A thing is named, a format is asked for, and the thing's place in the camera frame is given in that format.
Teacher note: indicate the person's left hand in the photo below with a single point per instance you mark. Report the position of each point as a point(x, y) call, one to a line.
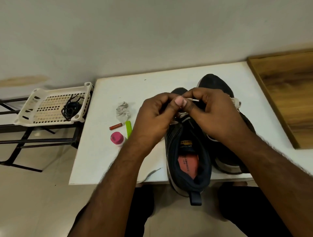
point(151, 122)

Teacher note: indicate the person's right hand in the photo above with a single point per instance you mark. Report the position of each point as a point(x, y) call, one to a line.
point(220, 115)

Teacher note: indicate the grey shoelace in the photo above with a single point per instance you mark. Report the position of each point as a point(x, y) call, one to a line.
point(236, 103)

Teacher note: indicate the dark sneaker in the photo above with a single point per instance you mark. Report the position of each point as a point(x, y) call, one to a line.
point(188, 168)
point(215, 82)

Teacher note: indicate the grey shoelaces bundle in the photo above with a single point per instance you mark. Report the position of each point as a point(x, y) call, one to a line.
point(146, 176)

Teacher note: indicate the black shoelace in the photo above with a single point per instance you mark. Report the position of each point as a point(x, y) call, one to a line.
point(71, 110)
point(77, 100)

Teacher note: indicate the person's right forearm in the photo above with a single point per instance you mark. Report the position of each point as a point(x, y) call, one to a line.
point(281, 183)

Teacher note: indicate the person's left forearm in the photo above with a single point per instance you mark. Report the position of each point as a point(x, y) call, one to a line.
point(105, 195)

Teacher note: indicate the green marker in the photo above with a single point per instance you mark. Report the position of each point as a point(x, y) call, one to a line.
point(128, 129)

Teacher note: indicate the crumpled white paper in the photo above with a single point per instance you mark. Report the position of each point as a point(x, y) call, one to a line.
point(123, 111)

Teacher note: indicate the small red stick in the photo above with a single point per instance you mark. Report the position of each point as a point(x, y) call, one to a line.
point(115, 126)

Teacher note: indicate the pink capped white bottle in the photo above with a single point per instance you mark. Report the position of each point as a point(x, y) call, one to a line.
point(117, 138)

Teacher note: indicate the wooden board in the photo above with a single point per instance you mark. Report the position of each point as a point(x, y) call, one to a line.
point(288, 93)

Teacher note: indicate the white perforated plastic tray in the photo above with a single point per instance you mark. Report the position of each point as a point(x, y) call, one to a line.
point(44, 106)

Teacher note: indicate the black metal rack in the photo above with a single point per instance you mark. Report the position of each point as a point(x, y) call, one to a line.
point(29, 136)

